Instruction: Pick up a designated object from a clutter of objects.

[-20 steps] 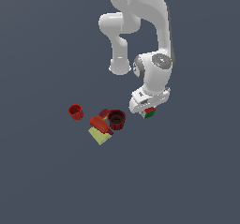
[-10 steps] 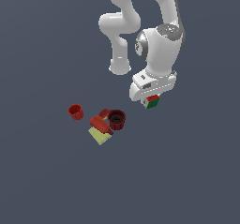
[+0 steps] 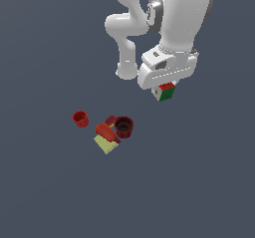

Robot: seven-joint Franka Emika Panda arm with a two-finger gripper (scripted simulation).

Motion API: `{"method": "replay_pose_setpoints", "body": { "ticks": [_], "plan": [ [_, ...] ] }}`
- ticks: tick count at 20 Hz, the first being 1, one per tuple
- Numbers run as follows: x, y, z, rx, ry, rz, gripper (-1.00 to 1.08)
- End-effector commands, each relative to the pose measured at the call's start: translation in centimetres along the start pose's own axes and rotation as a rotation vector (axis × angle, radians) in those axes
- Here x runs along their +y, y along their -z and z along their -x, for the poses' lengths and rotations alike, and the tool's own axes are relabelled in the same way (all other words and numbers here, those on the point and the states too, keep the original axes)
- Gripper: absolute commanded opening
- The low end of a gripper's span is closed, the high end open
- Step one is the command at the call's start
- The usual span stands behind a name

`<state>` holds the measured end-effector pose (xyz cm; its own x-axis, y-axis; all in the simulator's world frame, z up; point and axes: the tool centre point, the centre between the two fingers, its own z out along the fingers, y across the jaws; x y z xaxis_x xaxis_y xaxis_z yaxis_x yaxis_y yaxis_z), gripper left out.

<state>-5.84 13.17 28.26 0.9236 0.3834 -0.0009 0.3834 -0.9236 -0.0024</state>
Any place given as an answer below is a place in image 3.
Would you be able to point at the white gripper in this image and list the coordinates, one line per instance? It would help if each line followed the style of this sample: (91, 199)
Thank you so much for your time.
(166, 67)

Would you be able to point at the red green white cube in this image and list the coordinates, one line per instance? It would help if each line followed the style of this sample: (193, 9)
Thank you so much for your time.
(166, 92)

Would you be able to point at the dark red ribbed cup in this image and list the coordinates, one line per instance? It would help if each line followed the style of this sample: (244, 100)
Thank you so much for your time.
(124, 126)

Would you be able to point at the dark red small block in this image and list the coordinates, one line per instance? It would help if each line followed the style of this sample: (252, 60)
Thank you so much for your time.
(110, 119)

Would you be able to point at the orange red block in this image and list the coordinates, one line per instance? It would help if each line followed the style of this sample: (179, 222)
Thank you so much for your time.
(106, 132)

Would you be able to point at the yellow-green flat box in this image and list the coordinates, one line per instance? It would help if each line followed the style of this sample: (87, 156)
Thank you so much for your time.
(105, 145)

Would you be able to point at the small red ribbed cup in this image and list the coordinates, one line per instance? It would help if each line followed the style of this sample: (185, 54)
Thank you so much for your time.
(80, 118)

